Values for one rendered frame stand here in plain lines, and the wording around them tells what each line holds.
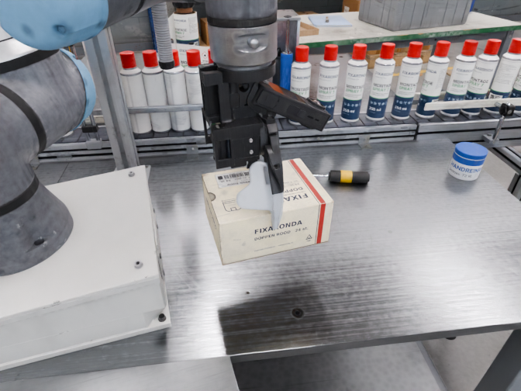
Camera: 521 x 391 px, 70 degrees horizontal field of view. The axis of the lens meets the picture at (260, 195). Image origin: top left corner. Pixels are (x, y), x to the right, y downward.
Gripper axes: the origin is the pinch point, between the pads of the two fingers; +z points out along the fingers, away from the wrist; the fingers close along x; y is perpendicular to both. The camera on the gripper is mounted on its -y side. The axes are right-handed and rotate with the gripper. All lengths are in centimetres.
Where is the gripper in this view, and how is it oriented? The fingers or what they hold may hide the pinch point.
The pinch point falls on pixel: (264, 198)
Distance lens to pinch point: 55.0
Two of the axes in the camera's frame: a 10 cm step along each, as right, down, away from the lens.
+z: 0.2, 8.1, 5.9
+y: -9.5, 2.0, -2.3
